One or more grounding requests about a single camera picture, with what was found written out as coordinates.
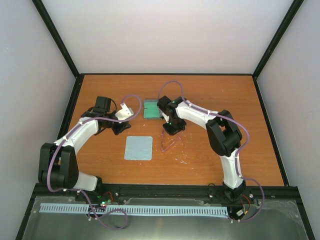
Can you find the pink transparent sunglasses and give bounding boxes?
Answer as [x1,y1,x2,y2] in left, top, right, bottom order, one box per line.
[160,129,185,153]

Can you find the teal glasses case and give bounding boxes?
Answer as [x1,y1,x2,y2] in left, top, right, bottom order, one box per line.
[143,99,161,119]

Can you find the light blue cleaning cloth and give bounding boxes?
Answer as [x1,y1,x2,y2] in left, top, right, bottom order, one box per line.
[124,136,153,161]

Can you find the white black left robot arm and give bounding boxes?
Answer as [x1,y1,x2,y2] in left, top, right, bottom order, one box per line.
[38,96,134,202]

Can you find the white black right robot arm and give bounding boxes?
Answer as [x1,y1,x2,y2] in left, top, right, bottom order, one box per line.
[157,96,246,202]

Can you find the metal front plate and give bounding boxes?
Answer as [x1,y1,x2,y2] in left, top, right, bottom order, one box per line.
[22,196,308,240]

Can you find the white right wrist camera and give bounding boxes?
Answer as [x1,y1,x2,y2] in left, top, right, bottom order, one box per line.
[161,112,170,123]

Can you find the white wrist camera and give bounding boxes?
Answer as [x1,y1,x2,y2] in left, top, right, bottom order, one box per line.
[161,112,170,123]
[115,102,134,121]

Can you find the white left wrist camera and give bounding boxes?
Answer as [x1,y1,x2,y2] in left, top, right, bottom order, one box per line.
[115,102,134,121]

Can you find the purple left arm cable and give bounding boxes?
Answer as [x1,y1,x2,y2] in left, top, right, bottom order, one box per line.
[46,94,142,230]

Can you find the black enclosure frame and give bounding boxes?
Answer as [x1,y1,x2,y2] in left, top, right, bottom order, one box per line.
[14,0,316,240]

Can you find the black mounting rail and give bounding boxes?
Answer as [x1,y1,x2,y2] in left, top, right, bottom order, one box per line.
[33,182,300,203]

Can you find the light blue cable duct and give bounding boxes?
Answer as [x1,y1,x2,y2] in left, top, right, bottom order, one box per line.
[39,203,228,218]

